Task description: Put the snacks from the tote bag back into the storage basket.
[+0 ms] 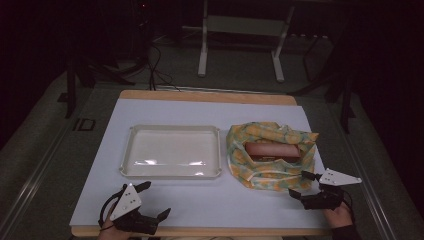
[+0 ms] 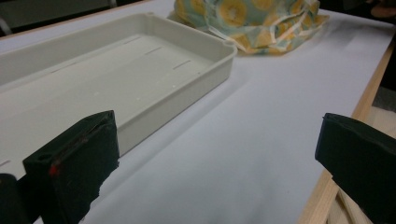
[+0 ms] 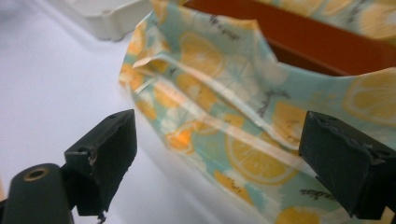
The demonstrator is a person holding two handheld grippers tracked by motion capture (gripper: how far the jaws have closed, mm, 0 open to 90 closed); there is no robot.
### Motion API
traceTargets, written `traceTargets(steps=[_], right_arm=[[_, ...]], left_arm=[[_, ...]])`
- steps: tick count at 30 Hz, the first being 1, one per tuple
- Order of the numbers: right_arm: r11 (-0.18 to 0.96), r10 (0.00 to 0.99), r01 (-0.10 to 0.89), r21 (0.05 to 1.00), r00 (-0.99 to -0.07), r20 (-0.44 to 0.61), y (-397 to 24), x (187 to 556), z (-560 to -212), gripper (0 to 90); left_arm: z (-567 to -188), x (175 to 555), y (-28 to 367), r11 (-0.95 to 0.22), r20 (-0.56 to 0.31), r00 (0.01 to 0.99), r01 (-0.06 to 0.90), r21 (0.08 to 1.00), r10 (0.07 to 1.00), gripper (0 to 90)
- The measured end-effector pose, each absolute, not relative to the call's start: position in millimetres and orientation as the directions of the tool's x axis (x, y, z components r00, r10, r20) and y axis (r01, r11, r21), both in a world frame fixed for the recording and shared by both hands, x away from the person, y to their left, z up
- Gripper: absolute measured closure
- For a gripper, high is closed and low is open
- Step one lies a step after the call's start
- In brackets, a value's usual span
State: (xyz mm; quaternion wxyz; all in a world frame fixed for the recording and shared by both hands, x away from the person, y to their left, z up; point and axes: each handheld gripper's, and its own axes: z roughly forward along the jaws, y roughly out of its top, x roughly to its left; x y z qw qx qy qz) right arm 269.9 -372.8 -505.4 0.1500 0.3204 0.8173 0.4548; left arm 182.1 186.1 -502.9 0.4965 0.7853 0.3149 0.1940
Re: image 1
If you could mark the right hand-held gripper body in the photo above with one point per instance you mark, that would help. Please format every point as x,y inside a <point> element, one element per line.
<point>336,179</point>

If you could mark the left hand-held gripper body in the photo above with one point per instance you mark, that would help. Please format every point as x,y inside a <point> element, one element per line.
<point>126,203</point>

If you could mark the yellow green patterned cloth bag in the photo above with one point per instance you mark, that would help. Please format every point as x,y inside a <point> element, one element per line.
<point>266,176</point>

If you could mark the person's left hand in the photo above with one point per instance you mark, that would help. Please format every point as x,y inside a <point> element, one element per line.
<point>111,233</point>

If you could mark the person's right hand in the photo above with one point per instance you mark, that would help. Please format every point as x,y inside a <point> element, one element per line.
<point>340,218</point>

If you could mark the white table cover sheet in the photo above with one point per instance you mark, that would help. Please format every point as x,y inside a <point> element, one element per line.
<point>200,203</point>

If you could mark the white plastic tray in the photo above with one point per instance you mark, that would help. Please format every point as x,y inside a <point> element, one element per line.
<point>173,153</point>

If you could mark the brown oblong box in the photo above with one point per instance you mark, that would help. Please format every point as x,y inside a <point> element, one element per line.
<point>271,151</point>

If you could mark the black metal stand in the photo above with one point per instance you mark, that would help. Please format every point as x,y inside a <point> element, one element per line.
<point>346,100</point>
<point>71,86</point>

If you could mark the dark computer tower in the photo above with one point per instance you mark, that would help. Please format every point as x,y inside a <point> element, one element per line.
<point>142,30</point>

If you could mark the white metal stand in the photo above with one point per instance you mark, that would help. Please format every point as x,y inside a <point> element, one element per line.
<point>245,26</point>

